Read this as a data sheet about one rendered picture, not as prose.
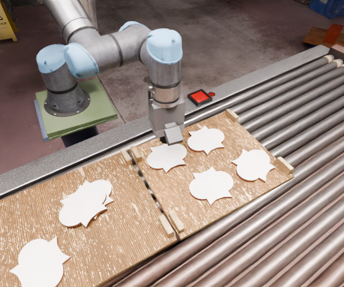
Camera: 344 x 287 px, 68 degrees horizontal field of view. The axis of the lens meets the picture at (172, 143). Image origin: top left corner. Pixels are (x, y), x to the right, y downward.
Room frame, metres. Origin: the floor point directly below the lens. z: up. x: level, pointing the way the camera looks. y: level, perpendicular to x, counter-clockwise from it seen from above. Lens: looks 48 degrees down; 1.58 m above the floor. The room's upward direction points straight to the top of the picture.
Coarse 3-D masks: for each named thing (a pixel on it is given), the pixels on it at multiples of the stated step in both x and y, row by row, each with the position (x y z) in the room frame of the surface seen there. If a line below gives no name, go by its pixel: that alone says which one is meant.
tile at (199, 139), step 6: (204, 126) 0.66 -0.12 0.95; (192, 132) 0.63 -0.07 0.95; (198, 132) 0.63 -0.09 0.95; (204, 132) 0.63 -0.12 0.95; (210, 132) 0.63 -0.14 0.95; (216, 132) 0.63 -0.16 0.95; (192, 138) 0.60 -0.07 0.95; (198, 138) 0.60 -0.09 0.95; (204, 138) 0.60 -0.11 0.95; (210, 138) 0.60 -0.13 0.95; (216, 138) 0.60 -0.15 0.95; (222, 138) 0.60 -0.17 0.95; (192, 144) 0.58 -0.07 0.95; (198, 144) 0.58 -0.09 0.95; (204, 144) 0.58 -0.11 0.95; (210, 144) 0.58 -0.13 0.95; (216, 144) 0.58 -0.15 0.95; (192, 150) 0.55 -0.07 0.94; (198, 150) 0.55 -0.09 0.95; (204, 150) 0.55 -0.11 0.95; (210, 150) 0.55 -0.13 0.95
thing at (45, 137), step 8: (40, 112) 0.83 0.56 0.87; (40, 120) 0.78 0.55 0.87; (40, 128) 0.73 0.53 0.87; (88, 128) 0.81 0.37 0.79; (96, 128) 0.86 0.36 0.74; (64, 136) 0.78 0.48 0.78; (72, 136) 0.77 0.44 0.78; (80, 136) 0.78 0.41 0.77; (88, 136) 0.80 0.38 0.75; (64, 144) 0.79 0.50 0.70; (72, 144) 0.77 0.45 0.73
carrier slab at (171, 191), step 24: (216, 120) 0.71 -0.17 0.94; (144, 144) 0.58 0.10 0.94; (240, 144) 0.58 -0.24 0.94; (144, 168) 0.48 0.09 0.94; (192, 168) 0.48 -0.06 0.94; (216, 168) 0.48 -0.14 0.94; (168, 192) 0.39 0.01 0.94; (240, 192) 0.39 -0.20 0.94; (264, 192) 0.39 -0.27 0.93; (168, 216) 0.32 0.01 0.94; (192, 216) 0.32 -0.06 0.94; (216, 216) 0.32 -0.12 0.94
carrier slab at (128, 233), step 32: (32, 192) 0.39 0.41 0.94; (64, 192) 0.39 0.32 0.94; (128, 192) 0.39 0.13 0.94; (0, 224) 0.29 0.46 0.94; (32, 224) 0.29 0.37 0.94; (96, 224) 0.29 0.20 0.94; (128, 224) 0.29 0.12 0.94; (160, 224) 0.29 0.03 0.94; (0, 256) 0.21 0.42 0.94; (96, 256) 0.21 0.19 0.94; (128, 256) 0.21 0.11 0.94
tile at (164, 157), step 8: (176, 144) 0.58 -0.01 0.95; (152, 152) 0.54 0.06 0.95; (160, 152) 0.54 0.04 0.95; (168, 152) 0.54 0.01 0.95; (176, 152) 0.54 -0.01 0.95; (184, 152) 0.54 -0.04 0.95; (152, 160) 0.51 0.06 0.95; (160, 160) 0.51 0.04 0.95; (168, 160) 0.51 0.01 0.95; (176, 160) 0.51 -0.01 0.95; (152, 168) 0.48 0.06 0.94; (160, 168) 0.48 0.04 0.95; (168, 168) 0.47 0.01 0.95
